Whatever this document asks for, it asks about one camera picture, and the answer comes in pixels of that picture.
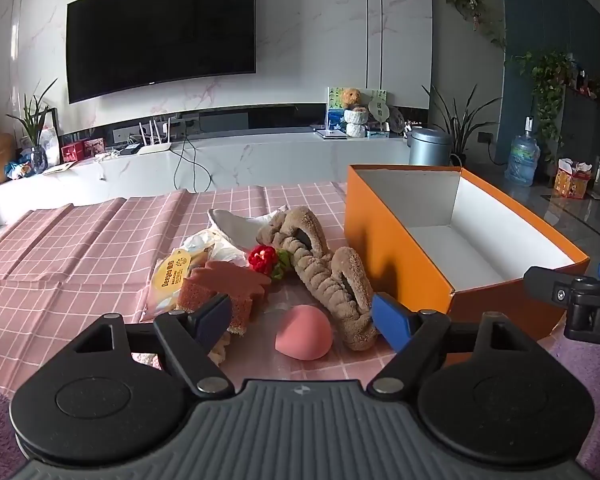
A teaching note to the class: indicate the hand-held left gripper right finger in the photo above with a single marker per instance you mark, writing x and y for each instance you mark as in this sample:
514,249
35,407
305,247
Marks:
390,322

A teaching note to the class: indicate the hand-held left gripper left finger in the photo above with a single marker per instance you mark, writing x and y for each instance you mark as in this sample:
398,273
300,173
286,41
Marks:
215,316

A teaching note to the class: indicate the brown plush slipper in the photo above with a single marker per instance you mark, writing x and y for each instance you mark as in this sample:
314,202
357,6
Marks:
307,222
340,310

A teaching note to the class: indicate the yellow snack packet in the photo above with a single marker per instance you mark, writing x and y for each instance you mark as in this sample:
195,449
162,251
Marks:
170,280

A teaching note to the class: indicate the red knitted flower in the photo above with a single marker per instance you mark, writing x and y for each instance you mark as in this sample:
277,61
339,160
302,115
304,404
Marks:
261,258

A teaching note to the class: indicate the orange cardboard box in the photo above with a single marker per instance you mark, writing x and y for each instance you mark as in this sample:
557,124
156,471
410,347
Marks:
380,240

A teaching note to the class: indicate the pink egg-shaped sponge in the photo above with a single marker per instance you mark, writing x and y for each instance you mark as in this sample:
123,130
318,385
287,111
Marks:
302,335

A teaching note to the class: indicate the white plastic bag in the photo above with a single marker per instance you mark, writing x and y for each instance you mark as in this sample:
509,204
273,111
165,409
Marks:
220,251

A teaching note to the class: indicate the purple fleece cloth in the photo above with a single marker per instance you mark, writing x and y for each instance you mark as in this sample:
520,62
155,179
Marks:
590,385

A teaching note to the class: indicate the white oval pad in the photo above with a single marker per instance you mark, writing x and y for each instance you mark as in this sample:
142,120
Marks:
230,227

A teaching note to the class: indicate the blue water jug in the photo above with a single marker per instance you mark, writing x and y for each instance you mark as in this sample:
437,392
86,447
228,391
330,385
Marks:
522,160

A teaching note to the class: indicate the pink checked tablecloth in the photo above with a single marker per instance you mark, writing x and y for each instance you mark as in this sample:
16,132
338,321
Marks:
80,260

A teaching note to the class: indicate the white marble television cabinet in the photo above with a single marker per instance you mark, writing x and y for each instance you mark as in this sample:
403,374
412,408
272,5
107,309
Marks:
280,160

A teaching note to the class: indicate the grey pedal trash can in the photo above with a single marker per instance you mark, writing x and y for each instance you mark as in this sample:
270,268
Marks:
430,147

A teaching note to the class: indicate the long-leaf potted plant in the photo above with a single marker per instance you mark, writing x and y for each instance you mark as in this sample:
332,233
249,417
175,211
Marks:
460,125

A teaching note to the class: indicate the white router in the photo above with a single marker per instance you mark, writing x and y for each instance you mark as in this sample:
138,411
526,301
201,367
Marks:
155,146

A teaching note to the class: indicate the small black box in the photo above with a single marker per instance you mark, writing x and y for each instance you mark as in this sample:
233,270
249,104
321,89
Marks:
130,149

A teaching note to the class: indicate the green shelf plant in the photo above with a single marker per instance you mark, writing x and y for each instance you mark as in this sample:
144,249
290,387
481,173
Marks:
547,85

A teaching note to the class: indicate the silver laptop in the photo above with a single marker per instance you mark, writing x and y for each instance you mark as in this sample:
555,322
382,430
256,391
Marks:
330,133

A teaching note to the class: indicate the round paper fan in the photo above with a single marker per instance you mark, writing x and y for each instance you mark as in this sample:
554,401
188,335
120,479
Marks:
379,110

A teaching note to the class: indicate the blue and green painting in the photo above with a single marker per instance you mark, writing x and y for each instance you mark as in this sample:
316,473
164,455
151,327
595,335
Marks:
335,115

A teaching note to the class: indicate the beige paper envelope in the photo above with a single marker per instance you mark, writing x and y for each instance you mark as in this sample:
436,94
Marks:
60,167

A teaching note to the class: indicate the brown teddy bear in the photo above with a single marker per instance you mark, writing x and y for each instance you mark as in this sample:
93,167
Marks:
351,97

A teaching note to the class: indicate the blue crumpled cloth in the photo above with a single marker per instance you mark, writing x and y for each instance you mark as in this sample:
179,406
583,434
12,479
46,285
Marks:
19,170

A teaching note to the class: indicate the potted plant in blue vase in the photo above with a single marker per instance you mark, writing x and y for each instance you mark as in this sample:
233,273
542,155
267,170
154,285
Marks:
35,120

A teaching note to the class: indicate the hanging ivy plant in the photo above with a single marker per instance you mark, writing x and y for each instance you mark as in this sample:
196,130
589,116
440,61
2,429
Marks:
472,12

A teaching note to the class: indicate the black wall television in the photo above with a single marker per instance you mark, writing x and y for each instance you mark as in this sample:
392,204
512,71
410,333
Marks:
160,30

